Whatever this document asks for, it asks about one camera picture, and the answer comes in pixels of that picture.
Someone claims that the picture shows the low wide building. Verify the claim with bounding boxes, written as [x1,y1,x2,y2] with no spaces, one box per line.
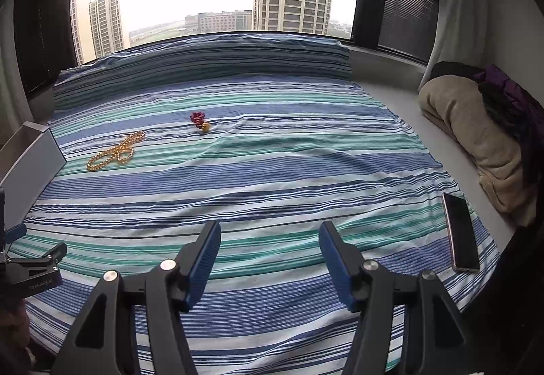
[197,10,253,35]

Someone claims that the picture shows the red bead bracelet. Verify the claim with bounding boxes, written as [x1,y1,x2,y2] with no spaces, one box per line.
[190,111,212,133]

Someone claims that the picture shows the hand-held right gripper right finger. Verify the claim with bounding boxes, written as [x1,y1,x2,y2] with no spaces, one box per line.
[319,221,479,375]

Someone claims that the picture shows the black cloth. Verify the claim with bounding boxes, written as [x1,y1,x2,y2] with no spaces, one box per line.
[430,61,486,83]

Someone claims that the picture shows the blue green striped sheet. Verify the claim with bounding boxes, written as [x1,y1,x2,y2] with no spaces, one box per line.
[8,33,500,375]

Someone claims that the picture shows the grey jewelry box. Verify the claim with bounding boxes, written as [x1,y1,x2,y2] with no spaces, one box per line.
[0,121,68,206]

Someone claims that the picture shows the beige folded blanket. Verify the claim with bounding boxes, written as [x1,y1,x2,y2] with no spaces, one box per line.
[418,74,539,228]

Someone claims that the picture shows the slim beige tower building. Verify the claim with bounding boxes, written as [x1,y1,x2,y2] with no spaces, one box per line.
[70,0,97,66]
[88,0,131,55]

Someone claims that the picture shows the black smartphone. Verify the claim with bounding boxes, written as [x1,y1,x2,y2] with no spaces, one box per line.
[441,192,481,273]

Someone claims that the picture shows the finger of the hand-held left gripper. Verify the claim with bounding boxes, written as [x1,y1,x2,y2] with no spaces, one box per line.
[4,223,28,246]
[6,242,68,272]

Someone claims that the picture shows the gold bead necklace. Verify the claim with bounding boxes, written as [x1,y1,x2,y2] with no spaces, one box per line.
[86,131,146,172]

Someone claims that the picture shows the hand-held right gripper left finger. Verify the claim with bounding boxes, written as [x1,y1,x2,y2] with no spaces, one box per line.
[50,220,222,375]

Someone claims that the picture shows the purple jacket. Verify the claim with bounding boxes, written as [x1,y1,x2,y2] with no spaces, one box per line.
[471,63,544,191]

